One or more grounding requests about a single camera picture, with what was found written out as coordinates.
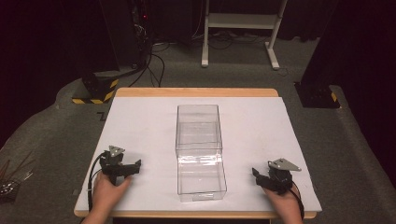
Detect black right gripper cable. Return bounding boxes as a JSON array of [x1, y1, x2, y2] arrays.
[[289, 180, 305, 220]]

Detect clear plastic box shell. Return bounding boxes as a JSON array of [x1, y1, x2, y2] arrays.
[[175, 104, 224, 158]]

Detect black floor cables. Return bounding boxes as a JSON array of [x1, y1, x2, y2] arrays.
[[128, 41, 171, 89]]

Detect white paper table cover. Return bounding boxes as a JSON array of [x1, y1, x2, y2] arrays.
[[75, 95, 323, 214]]

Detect person's left hand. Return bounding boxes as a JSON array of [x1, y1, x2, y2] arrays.
[[92, 172, 134, 217]]

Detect black pillar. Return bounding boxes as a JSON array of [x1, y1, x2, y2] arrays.
[[300, 0, 377, 86]]

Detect clear plastic drawer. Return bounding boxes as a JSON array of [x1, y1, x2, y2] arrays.
[[177, 152, 228, 203]]

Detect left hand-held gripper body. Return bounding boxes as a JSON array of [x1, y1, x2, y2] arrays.
[[99, 145, 129, 186]]

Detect wooden table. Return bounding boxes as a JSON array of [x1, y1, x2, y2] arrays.
[[73, 87, 323, 220]]

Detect person's right hand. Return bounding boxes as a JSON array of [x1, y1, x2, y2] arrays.
[[262, 186, 304, 224]]

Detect black yellow striped stand base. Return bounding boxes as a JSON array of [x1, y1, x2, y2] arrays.
[[71, 71, 120, 105]]

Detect bundle of sticks and utensils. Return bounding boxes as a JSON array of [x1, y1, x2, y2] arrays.
[[0, 150, 35, 202]]

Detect white metal stand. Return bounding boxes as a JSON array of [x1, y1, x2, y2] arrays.
[[201, 0, 289, 71]]

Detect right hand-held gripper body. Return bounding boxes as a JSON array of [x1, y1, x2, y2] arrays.
[[264, 158, 303, 196]]

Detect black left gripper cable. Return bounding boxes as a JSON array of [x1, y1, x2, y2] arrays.
[[87, 151, 110, 213]]

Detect black equipment rack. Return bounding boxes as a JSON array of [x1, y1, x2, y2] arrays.
[[98, 0, 153, 73]]

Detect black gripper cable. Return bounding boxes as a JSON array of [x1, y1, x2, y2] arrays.
[[87, 151, 110, 213], [289, 180, 305, 220]]

